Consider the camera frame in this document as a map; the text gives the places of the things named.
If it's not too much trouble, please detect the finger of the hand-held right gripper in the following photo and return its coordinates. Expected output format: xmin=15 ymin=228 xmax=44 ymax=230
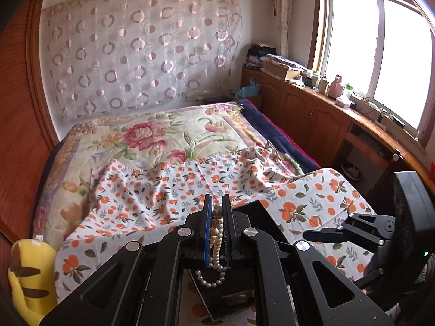
xmin=302 ymin=227 xmax=386 ymax=248
xmin=341 ymin=212 xmax=396 ymax=237

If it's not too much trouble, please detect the navy blue blanket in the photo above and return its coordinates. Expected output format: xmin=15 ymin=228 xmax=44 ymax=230
xmin=234 ymin=99 xmax=322 ymax=177

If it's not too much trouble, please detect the circle-pattern sheer curtain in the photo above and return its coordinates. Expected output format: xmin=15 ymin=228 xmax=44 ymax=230
xmin=41 ymin=0 xmax=243 ymax=123

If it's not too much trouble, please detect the cream window curtain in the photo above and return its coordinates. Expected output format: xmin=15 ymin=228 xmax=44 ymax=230
xmin=272 ymin=0 xmax=296 ymax=57

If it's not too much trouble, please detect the floral blanket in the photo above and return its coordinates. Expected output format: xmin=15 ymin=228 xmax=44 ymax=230
xmin=32 ymin=100 xmax=306 ymax=245

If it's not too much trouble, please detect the wooden cabinet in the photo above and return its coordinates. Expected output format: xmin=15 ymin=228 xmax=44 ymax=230
xmin=241 ymin=66 xmax=435 ymax=211

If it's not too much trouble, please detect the wood-framed window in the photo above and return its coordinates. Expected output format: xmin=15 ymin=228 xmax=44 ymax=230
xmin=313 ymin=0 xmax=435 ymax=150

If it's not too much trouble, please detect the white orange-print cloth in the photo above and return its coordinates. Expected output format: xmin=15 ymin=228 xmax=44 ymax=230
xmin=54 ymin=146 xmax=402 ymax=326

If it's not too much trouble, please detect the yellow plush toy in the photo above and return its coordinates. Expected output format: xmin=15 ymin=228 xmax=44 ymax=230
xmin=7 ymin=238 xmax=58 ymax=316

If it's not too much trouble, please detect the teal tissue pack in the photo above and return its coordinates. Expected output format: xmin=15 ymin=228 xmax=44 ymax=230
xmin=233 ymin=79 xmax=262 ymax=99

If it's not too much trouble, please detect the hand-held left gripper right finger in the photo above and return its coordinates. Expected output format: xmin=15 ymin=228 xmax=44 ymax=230
xmin=222 ymin=193 xmax=396 ymax=326

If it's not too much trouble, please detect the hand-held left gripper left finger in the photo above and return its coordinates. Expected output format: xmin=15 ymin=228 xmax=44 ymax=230
xmin=41 ymin=193 xmax=213 ymax=326

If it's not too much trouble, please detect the white pearl necklace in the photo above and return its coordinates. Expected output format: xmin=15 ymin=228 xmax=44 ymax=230
xmin=195 ymin=204 xmax=228 ymax=289

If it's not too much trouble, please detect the white power strip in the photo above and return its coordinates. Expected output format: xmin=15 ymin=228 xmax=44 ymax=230
xmin=352 ymin=95 xmax=388 ymax=123

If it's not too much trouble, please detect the cardboard box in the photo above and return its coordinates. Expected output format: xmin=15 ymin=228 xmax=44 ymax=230
xmin=261 ymin=59 xmax=303 ymax=81

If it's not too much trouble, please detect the stack of dark clothes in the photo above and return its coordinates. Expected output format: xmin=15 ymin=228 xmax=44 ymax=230
xmin=245 ymin=43 xmax=272 ymax=70

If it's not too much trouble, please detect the black jewelry box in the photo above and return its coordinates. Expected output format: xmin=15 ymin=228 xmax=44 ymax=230
xmin=190 ymin=200 xmax=293 ymax=322

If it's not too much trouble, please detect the wooden headboard panel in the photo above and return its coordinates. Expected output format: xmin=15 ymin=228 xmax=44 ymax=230
xmin=0 ymin=0 xmax=60 ymax=245

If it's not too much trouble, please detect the small bowl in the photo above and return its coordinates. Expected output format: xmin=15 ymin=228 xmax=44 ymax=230
xmin=341 ymin=163 xmax=363 ymax=180

